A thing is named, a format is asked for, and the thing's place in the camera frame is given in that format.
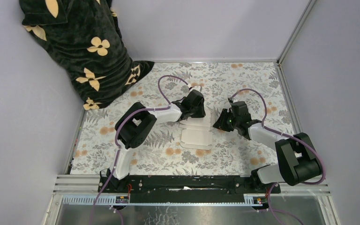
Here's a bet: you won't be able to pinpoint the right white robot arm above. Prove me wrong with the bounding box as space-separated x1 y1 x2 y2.
213 97 326 193

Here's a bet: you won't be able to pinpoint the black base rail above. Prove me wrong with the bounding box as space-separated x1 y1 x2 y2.
98 175 274 194

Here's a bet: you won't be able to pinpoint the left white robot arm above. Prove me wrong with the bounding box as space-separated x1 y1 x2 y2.
108 86 206 193

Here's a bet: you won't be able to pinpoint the white cardboard paper box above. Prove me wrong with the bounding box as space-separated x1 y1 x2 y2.
179 118 213 150

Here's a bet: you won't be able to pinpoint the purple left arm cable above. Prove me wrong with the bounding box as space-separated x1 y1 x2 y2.
93 75 196 206

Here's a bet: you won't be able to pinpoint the floral patterned table cloth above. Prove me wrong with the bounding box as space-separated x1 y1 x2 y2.
70 62 295 175

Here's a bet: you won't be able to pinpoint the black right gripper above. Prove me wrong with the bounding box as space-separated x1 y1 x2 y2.
212 109 240 133

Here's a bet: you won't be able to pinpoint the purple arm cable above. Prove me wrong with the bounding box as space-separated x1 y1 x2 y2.
226 88 330 225
93 75 196 206

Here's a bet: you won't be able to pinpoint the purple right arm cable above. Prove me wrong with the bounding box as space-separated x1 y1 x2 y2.
226 88 330 225

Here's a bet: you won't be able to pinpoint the black floral plush blanket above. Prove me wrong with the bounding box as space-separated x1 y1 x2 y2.
19 0 154 110

